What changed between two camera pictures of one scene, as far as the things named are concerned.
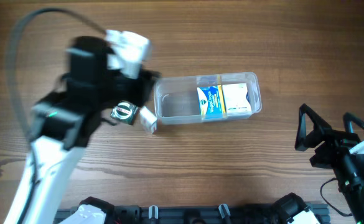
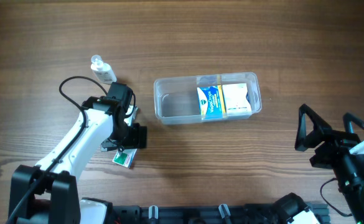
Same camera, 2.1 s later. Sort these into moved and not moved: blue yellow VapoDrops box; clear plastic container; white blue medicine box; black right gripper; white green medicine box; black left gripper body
Moved: white green medicine box; black left gripper body
Not moved: white blue medicine box; black right gripper; clear plastic container; blue yellow VapoDrops box
